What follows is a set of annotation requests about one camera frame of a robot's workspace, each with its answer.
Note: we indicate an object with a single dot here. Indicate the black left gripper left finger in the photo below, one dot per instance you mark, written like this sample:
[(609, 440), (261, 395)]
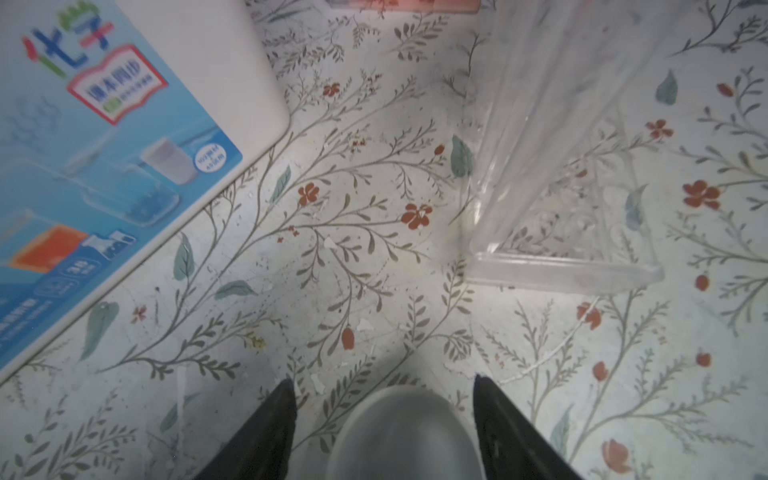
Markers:
[(261, 448)]

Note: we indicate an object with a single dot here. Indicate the white plastic storage box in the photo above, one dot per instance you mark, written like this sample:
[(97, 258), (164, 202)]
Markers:
[(120, 120)]

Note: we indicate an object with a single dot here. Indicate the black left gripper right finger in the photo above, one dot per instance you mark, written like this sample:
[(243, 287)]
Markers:
[(510, 446)]

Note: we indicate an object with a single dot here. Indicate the clear test tube rack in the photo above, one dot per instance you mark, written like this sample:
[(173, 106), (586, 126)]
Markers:
[(555, 203)]

